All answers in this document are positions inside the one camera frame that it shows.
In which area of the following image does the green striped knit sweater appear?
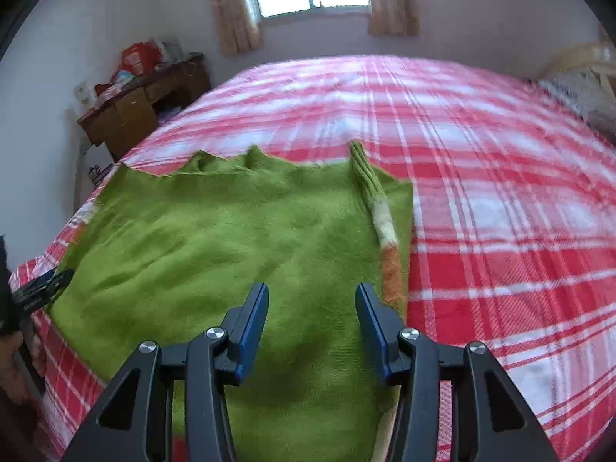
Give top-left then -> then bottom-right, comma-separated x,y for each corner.
48,145 -> 412,461

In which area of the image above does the person's left hand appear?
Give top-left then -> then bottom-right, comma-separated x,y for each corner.
0,331 -> 35,405

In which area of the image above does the white paper shopping bag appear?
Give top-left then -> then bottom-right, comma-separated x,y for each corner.
85,143 -> 115,188

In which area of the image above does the red plaid bed sheet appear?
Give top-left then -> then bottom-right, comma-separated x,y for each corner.
12,56 -> 615,461

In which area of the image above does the brown wooden desk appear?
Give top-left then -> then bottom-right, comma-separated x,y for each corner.
77,53 -> 211,161

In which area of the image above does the red box on desk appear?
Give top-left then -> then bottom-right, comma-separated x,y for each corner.
120,41 -> 162,76

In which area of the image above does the patterned grey pillow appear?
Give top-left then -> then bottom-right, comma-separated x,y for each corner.
539,71 -> 615,144

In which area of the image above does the left beige curtain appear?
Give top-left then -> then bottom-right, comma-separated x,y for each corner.
211,0 -> 262,56

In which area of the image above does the beige curtain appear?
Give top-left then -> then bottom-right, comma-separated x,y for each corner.
211,0 -> 262,56
368,0 -> 420,37

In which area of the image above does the cream wooden headboard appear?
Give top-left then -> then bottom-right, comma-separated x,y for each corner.
538,42 -> 615,96

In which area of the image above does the right beige curtain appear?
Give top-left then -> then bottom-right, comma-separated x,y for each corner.
368,0 -> 420,37

